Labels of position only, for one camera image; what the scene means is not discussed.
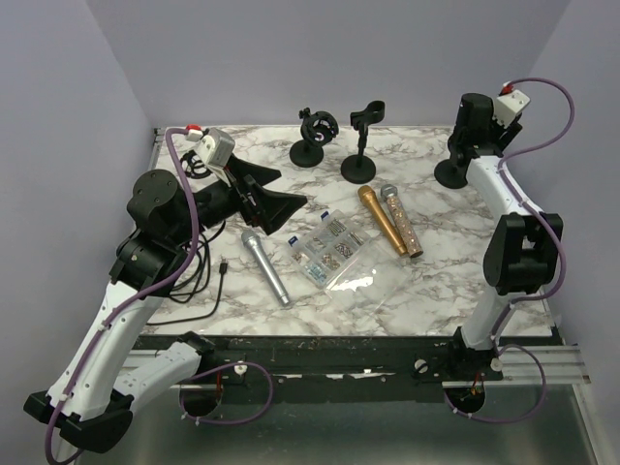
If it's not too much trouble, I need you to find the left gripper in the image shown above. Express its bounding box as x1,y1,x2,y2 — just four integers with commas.
169,153,307,246

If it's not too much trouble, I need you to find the round base clip stand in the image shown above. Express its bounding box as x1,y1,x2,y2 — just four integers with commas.
434,147,471,190
341,100,386,185

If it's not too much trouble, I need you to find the black usb cable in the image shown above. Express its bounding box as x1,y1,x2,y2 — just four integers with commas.
144,217,230,326

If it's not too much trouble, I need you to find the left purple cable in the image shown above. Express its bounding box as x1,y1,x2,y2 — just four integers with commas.
43,128,275,465

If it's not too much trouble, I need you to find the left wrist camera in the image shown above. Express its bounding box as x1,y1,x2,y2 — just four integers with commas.
186,125,235,173

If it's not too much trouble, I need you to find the aluminium mounting rail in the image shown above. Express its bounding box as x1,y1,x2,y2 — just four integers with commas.
120,344,592,391

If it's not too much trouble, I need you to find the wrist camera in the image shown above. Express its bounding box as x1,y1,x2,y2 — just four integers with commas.
186,125,235,173
493,82,531,128

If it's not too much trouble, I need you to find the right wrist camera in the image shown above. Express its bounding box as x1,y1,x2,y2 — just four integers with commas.
493,82,531,128

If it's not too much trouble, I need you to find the round base shock mount stand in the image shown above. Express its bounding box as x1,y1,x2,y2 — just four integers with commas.
289,108,339,168

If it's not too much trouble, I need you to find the silver microphone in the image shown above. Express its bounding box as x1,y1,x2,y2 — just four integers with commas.
241,230,292,307

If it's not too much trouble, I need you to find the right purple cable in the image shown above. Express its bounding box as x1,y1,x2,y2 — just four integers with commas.
464,77,577,421

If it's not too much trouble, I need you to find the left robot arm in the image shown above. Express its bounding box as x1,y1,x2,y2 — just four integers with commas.
23,157,307,453

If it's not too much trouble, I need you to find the glitter microphone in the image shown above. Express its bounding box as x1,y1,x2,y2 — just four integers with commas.
380,184,423,258

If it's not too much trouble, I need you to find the clear plastic screw organizer box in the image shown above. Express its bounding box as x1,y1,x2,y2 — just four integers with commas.
288,210,406,311

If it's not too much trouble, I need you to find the tripod shock mount stand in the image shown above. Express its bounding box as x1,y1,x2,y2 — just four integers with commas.
180,150,212,180

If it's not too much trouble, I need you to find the purple cable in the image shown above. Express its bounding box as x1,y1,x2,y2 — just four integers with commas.
43,128,275,465
464,77,577,421

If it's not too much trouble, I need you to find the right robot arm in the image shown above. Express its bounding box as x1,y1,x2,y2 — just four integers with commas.
434,90,564,380

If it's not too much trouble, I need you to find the gold microphone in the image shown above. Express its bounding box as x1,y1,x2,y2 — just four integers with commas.
357,185,408,257

